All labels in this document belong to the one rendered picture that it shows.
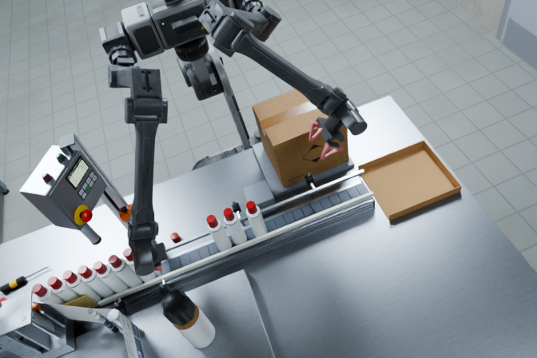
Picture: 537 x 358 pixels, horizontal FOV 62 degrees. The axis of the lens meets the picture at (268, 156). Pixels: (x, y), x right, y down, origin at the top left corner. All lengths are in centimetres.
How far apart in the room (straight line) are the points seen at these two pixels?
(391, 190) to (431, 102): 160
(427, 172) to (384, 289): 53
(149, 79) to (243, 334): 86
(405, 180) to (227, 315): 86
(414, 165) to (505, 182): 115
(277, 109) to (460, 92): 194
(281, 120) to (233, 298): 67
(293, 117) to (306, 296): 65
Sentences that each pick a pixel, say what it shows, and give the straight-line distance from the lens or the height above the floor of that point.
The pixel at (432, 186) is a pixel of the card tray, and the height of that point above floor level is 83.
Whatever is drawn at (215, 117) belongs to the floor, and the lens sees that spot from 344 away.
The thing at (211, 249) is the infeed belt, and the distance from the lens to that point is 173.
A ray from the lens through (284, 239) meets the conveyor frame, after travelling 171.
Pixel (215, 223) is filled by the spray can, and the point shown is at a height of 107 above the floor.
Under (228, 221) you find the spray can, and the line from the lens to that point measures 157.
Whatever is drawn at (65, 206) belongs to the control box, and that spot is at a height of 140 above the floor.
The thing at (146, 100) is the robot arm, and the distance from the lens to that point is 123.
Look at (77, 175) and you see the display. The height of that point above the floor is 143.
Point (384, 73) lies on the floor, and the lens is 356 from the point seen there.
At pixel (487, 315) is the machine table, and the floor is 83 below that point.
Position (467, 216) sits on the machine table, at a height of 83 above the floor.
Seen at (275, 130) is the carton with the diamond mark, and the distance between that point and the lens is 168.
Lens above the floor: 234
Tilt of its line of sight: 50 degrees down
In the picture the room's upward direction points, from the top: 15 degrees counter-clockwise
